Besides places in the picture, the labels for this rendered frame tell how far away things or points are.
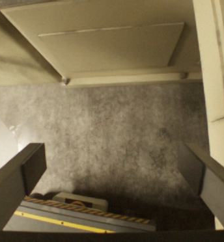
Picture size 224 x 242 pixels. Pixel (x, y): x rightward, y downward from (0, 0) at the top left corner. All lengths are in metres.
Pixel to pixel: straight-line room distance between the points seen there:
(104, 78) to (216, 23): 0.73
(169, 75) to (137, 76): 0.17
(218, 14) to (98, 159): 0.82
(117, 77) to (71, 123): 0.37
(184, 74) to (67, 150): 0.76
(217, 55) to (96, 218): 0.61
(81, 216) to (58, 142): 0.48
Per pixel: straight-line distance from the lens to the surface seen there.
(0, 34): 0.78
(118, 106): 1.01
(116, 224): 0.70
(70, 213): 0.73
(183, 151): 0.16
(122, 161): 0.98
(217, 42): 0.37
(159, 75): 1.01
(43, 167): 0.17
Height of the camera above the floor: 0.97
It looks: 79 degrees down
